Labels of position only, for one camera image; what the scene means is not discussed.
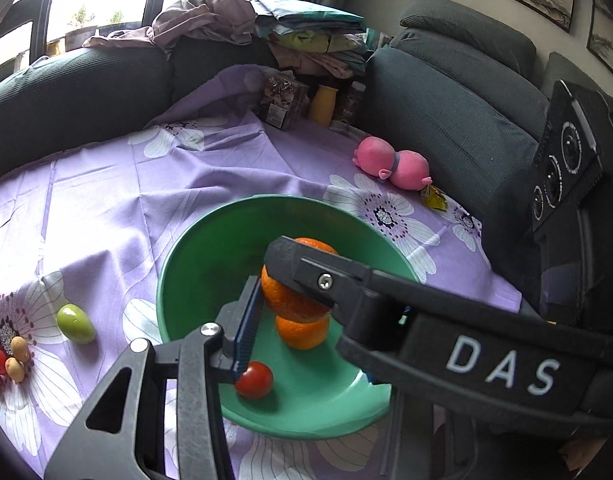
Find orange tangerine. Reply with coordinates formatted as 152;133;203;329
261;266;331;323

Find pink plush toy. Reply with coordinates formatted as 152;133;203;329
352;136;433;191

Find orange in bowl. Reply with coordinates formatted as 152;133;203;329
275;316;329;350

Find purple floral tablecloth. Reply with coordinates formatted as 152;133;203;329
0;65;520;474

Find green lime fruit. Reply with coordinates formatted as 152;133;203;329
56;304;96;344

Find green plastic bowl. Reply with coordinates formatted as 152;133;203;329
157;195;416;439

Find person's right hand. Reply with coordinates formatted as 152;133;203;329
559;437;608;472

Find pile of folded clothes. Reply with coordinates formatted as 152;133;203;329
83;0;369;79

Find yellow leaf toy tag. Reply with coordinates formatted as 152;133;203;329
421;184;448;212

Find yellow bottle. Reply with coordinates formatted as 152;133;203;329
309;84;337;128

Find tan longan fruit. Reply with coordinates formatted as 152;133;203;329
10;336;31;363
5;358;26;384

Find dark green sofa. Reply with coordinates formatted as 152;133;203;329
0;0;553;311

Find clear snack package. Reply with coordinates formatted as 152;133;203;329
258;74;309;130

